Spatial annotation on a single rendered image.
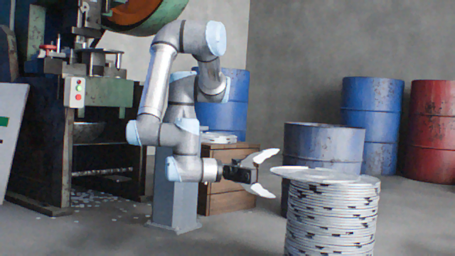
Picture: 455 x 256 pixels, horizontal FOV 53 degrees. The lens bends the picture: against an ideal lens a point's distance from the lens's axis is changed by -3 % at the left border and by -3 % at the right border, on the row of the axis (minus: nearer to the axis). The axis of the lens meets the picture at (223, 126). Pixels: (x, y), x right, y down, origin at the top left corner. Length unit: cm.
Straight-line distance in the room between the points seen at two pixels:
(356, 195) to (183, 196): 82
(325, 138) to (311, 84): 314
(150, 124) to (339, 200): 61
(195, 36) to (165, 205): 77
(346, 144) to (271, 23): 359
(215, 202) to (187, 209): 33
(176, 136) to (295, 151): 102
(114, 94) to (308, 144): 100
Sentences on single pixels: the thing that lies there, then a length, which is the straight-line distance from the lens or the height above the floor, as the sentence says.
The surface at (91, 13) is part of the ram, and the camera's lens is 252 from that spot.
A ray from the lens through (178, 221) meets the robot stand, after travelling 201.
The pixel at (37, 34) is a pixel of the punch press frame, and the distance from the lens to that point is 266.
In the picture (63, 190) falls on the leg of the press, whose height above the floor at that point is 11.
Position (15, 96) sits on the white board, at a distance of 251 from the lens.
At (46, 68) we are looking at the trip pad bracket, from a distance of 218.
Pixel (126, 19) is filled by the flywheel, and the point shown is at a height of 100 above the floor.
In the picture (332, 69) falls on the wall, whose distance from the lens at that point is 527.
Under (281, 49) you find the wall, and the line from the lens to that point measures 559.
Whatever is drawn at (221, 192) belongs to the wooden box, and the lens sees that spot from 236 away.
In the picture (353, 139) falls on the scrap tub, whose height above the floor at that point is 43.
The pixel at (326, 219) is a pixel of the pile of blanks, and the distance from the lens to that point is 145.
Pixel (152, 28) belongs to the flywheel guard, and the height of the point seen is 95.
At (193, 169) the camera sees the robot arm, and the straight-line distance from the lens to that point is 140.
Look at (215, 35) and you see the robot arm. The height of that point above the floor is 78.
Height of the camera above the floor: 56
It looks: 3 degrees down
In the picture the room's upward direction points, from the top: 4 degrees clockwise
